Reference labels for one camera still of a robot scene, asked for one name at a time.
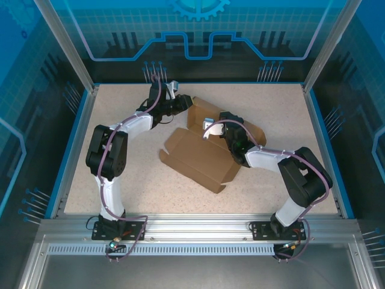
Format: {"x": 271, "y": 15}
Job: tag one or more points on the brown cardboard box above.
{"x": 195, "y": 156}

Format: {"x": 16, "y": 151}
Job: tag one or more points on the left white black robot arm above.
{"x": 109, "y": 192}

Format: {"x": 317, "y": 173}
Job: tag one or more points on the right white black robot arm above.
{"x": 264, "y": 159}

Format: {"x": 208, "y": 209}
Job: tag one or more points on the blue table edge trim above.
{"x": 78, "y": 120}
{"x": 320, "y": 120}

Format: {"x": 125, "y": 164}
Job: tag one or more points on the grey metal shelf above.
{"x": 195, "y": 272}

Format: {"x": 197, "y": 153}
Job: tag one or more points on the aluminium side rail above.
{"x": 86, "y": 120}

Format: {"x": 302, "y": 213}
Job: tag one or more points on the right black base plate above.
{"x": 258, "y": 230}

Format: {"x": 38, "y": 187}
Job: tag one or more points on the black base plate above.
{"x": 135, "y": 230}
{"x": 258, "y": 230}

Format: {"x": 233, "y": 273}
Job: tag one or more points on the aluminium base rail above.
{"x": 195, "y": 227}

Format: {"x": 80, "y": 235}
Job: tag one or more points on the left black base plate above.
{"x": 135, "y": 230}

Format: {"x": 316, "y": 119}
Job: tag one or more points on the left aluminium frame post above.
{"x": 56, "y": 21}

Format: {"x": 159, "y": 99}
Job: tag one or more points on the aluminium frame post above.
{"x": 56, "y": 21}
{"x": 337, "y": 21}

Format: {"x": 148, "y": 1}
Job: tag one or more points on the right aluminium frame post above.
{"x": 337, "y": 21}

